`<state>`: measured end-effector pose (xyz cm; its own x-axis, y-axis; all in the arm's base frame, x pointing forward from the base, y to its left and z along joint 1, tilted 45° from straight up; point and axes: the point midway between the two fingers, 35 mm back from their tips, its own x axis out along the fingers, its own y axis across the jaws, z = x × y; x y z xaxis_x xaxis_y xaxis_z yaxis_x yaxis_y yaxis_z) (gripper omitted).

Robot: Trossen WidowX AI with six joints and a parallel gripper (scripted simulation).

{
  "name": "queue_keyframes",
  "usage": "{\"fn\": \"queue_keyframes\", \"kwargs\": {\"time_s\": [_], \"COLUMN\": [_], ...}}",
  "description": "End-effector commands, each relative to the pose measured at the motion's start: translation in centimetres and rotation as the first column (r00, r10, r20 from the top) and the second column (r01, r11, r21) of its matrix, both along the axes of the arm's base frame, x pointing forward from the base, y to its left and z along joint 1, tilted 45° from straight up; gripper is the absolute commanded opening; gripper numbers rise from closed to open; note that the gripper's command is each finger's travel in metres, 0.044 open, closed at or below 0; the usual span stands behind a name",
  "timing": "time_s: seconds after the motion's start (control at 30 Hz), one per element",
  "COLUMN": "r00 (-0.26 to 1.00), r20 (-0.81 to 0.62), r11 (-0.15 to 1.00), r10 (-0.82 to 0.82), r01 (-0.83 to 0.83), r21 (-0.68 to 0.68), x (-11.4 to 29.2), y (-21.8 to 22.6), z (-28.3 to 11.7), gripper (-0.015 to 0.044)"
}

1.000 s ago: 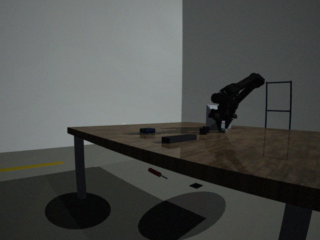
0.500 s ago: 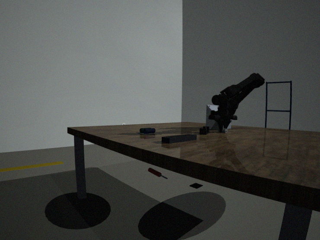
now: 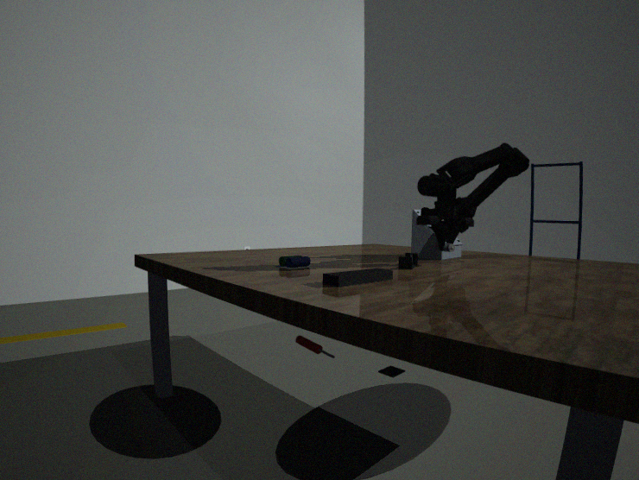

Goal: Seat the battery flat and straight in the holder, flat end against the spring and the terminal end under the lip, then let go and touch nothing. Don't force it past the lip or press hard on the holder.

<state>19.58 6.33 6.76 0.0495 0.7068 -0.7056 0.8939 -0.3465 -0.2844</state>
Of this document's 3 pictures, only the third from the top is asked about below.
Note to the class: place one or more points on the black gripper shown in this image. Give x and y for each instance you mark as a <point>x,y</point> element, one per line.
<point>446,210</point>

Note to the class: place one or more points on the grey and green battery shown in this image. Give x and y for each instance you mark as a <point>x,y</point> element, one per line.
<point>447,248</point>

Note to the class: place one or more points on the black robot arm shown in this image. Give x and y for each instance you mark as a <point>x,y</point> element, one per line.
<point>512,162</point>

